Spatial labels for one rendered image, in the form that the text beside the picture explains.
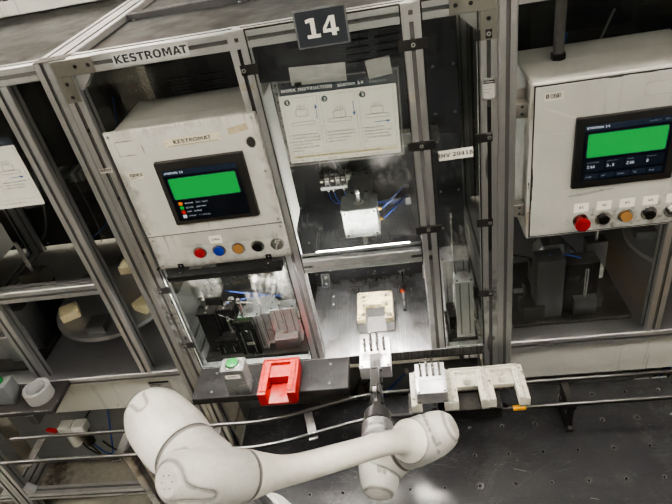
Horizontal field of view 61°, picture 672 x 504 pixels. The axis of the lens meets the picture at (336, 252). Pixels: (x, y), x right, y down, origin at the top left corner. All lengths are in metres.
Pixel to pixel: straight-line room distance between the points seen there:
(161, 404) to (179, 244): 0.67
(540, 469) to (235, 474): 1.13
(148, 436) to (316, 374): 0.90
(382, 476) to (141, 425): 0.61
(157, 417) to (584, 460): 1.34
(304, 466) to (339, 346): 0.83
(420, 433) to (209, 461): 0.53
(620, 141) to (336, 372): 1.11
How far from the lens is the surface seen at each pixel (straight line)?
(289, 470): 1.25
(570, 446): 2.05
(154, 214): 1.73
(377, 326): 2.08
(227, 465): 1.12
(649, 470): 2.05
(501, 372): 1.94
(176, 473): 1.08
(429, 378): 1.88
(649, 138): 1.64
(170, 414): 1.19
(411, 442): 1.39
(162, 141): 1.60
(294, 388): 1.87
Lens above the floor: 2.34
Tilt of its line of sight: 35 degrees down
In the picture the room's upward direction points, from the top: 11 degrees counter-clockwise
